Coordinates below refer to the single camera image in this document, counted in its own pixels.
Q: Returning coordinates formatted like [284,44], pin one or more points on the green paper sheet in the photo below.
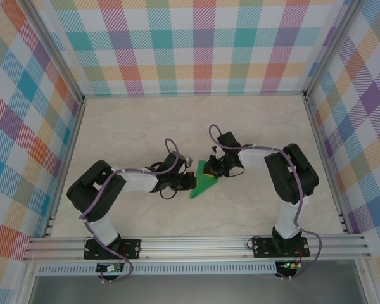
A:
[201,188]

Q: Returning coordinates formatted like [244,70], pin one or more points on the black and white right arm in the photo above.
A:
[291,177]

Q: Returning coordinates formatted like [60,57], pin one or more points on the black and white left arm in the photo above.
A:
[92,193]

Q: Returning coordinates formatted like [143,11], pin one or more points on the grey metal sheet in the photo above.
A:
[193,289]

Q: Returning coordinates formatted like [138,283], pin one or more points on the circuit board with green light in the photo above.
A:
[289,265]

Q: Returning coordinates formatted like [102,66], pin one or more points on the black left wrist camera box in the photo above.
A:
[172,161]

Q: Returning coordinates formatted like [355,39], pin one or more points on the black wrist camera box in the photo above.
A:
[172,161]
[229,139]

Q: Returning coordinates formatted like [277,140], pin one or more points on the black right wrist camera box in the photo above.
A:
[229,139]

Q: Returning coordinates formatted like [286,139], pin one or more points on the wide aluminium base rail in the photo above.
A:
[193,248]

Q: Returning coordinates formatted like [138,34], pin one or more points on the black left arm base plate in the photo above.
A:
[131,248]

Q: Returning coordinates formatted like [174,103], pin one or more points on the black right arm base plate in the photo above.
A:
[261,248]

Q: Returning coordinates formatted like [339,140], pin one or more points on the aluminium side rail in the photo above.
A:
[326,164]
[66,158]

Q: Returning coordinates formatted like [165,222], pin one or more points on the aluminium frame post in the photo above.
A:
[332,47]
[57,54]

